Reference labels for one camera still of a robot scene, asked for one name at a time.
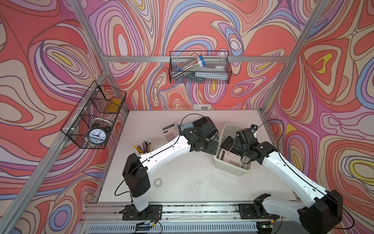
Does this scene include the black calculator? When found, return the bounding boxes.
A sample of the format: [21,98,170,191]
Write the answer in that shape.
[221,136,244,156]

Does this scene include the pink calculator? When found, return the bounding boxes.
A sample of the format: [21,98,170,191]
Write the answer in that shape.
[219,149,244,168]

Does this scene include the white plastic storage box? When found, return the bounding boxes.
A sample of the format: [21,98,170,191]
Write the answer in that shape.
[213,123,253,176]

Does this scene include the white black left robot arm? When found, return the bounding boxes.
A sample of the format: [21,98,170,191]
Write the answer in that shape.
[122,118,218,212]

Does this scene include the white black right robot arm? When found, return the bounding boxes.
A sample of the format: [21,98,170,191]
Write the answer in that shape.
[233,128,343,234]

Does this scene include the dark maroon calculator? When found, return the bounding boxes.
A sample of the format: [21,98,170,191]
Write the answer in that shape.
[193,117,216,129]

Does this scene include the white pink-keyed calculator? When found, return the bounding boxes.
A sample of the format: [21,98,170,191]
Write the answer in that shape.
[161,122,180,142]

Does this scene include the white barcode label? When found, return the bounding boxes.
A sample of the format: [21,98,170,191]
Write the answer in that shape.
[193,104,211,110]

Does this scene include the pencil holder with pencils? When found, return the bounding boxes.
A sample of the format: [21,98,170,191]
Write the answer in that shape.
[133,140,153,155]

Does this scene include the clear tape roll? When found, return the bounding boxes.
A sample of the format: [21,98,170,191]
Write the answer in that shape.
[154,178,163,188]

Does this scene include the grey stapler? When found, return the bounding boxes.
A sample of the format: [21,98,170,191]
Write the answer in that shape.
[194,66,228,80]

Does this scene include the pencil tube blue cap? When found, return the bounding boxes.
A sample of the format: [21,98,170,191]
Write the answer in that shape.
[170,55,206,81]

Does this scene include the yellow sticky notes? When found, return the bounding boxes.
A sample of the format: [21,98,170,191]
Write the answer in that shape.
[105,99,122,114]

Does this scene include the black alarm clock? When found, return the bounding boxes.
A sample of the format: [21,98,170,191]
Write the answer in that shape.
[87,123,112,145]

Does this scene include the black wire basket back wall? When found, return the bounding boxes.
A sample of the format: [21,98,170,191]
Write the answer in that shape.
[169,50,232,84]

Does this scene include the black wire basket wall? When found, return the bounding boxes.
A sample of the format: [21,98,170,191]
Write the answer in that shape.
[169,50,232,84]
[60,82,127,150]

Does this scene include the black wire basket left wall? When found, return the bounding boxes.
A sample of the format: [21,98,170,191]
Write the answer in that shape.
[60,82,127,150]

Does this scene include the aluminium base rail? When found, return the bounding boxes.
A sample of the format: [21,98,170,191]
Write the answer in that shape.
[73,201,306,234]

